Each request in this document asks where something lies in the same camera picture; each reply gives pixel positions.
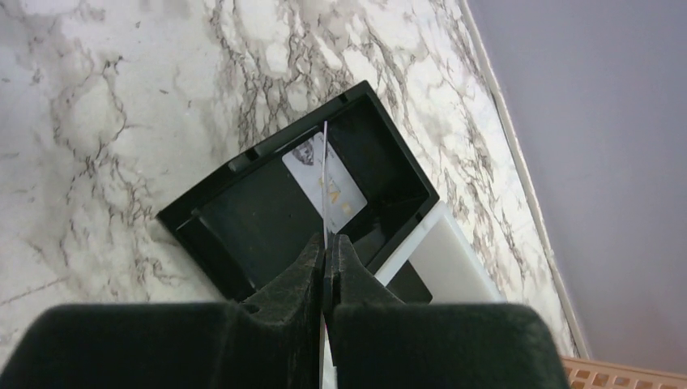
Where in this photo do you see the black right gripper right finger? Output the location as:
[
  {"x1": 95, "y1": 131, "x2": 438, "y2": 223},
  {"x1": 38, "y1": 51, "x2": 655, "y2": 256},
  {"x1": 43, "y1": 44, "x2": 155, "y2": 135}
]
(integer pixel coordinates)
[{"x1": 326, "y1": 235, "x2": 569, "y2": 388}]

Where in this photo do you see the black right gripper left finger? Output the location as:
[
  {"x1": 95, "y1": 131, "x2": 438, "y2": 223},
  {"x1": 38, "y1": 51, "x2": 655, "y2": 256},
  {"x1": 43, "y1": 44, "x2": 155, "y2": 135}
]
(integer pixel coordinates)
[{"x1": 1, "y1": 235, "x2": 325, "y2": 388}]

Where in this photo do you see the silver card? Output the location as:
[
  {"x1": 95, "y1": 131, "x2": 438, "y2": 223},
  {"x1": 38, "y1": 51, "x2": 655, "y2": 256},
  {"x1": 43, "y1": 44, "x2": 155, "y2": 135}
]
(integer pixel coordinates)
[{"x1": 321, "y1": 121, "x2": 330, "y2": 250}]

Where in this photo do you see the black card in white bin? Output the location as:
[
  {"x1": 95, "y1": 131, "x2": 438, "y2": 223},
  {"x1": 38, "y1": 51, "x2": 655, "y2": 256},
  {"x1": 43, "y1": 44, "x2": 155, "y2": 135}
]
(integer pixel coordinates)
[{"x1": 386, "y1": 261, "x2": 433, "y2": 304}]

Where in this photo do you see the white middle bin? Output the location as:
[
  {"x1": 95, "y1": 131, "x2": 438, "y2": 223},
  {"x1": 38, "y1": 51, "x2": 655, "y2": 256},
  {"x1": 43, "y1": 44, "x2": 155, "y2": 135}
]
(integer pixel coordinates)
[{"x1": 375, "y1": 201, "x2": 506, "y2": 304}]

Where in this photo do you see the black left bin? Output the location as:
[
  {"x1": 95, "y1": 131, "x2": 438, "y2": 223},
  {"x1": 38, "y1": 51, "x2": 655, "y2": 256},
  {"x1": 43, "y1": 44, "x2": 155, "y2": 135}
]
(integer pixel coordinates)
[{"x1": 158, "y1": 81, "x2": 439, "y2": 301}]

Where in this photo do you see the peach file organizer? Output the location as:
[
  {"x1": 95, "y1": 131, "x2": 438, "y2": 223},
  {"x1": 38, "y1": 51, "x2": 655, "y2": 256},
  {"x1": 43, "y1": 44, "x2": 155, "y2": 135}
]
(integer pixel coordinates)
[{"x1": 561, "y1": 357, "x2": 686, "y2": 389}]

